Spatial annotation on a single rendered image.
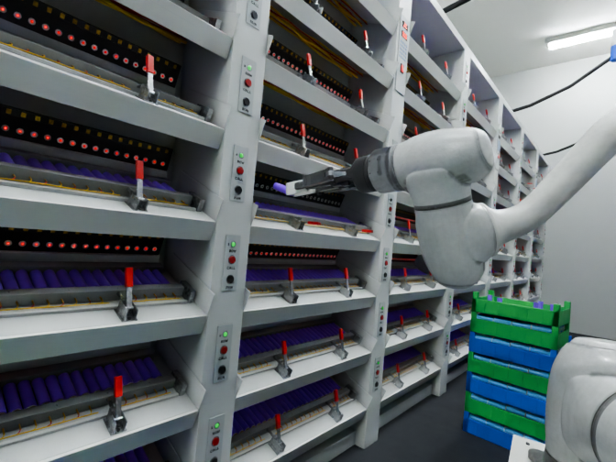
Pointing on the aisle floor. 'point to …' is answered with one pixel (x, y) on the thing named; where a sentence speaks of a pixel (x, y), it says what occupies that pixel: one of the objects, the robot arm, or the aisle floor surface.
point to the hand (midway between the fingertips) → (301, 188)
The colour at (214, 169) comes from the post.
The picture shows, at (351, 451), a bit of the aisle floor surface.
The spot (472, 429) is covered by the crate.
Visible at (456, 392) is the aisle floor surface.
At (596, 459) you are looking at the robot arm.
